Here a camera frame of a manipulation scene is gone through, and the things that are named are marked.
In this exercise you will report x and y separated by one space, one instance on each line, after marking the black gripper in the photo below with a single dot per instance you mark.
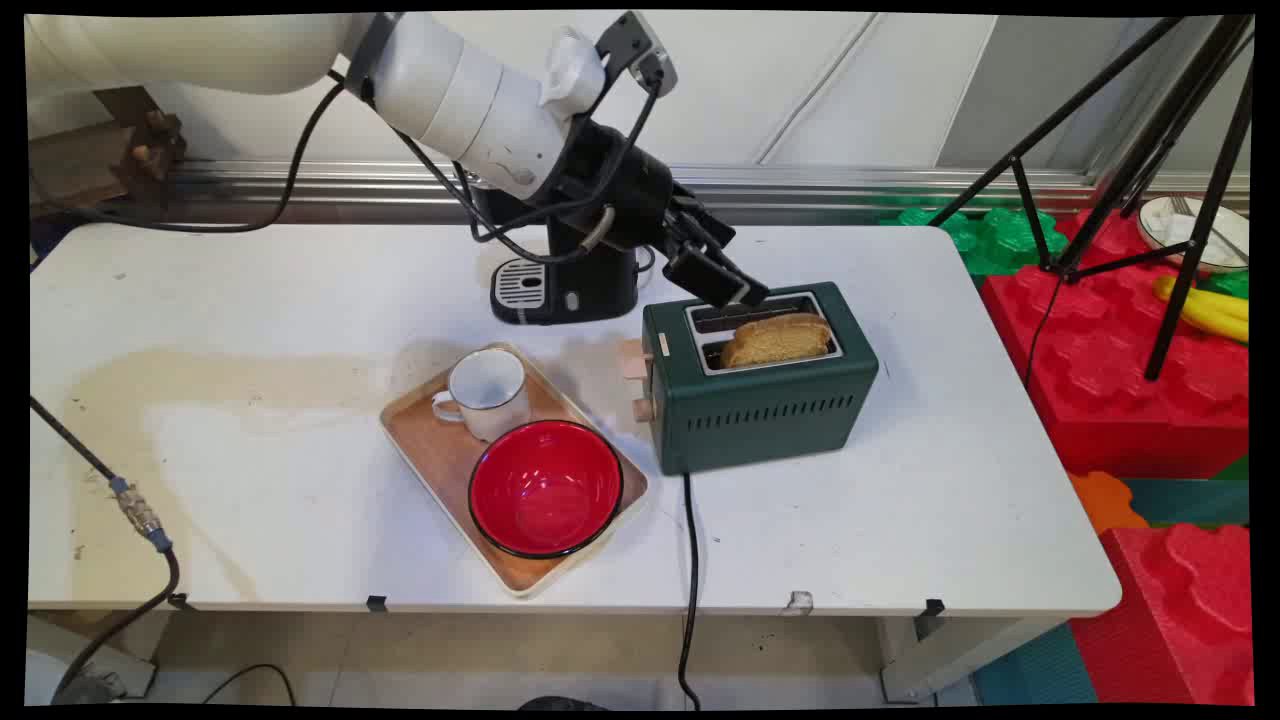
625 195

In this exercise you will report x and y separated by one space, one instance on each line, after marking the wooden toaster lever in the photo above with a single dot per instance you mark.
635 360

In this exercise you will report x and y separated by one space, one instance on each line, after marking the green toaster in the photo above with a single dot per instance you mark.
770 410

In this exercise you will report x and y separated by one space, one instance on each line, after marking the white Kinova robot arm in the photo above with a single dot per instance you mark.
450 90

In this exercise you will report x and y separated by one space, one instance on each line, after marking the toasted bread slice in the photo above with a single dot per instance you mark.
778 340

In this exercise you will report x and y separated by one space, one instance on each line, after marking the black coffee machine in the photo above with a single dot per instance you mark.
590 290

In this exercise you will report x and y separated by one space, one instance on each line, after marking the wooden toaster knob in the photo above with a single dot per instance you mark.
644 409

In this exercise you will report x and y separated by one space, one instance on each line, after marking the white enamel mug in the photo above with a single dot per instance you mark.
490 395

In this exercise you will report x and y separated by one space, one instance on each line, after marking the green foam block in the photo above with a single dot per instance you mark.
1000 240

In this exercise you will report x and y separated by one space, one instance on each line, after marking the red bowl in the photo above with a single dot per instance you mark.
545 490

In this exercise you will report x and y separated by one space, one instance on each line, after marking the wooden tray white rim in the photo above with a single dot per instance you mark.
430 450

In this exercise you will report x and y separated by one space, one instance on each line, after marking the large red foam block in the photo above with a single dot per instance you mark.
1110 380

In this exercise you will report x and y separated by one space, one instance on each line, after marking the white bowl dark rim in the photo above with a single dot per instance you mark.
1160 225

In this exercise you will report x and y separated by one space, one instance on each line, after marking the orange foam piece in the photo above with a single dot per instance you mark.
1105 500

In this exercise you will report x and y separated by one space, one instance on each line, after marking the white table leg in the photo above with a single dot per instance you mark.
950 660

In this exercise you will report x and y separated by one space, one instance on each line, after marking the black tripod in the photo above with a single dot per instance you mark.
1190 270

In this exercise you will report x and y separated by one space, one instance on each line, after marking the yellow toy banana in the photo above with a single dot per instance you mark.
1215 315

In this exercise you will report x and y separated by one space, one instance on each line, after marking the metal fork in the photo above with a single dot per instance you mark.
1228 242

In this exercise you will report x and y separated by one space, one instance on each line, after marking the teal floor mat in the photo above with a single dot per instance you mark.
1035 670

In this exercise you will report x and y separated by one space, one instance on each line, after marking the teal foam block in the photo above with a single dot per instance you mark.
1195 503

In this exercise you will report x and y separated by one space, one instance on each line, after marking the small red foam block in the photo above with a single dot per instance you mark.
1170 620

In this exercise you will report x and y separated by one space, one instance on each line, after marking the aluminium wall rail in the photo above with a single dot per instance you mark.
850 183

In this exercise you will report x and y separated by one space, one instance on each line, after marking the grey white wrist camera mount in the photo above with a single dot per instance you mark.
575 65

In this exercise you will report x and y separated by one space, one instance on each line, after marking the brown wooden frame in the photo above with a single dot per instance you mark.
80 170

